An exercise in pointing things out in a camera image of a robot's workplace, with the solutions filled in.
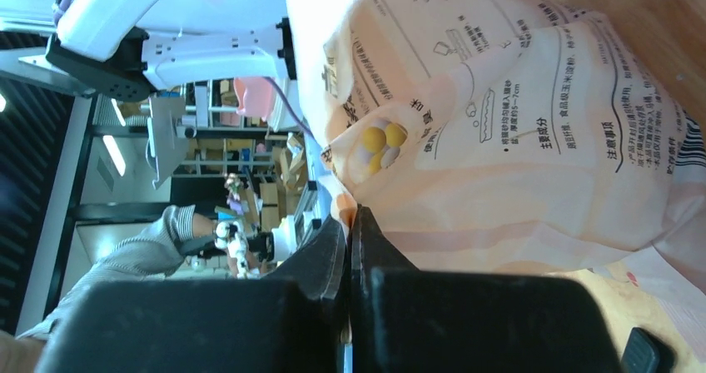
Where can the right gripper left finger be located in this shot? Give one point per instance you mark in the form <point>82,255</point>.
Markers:
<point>287,321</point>

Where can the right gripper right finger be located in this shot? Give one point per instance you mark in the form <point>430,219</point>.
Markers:
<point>404,319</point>

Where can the pink cat litter bag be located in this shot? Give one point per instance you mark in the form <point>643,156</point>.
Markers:
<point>515,136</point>

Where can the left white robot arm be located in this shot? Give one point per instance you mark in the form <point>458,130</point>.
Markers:
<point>130,49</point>

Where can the person in striped shirt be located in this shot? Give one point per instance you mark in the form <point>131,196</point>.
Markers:
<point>151,252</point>

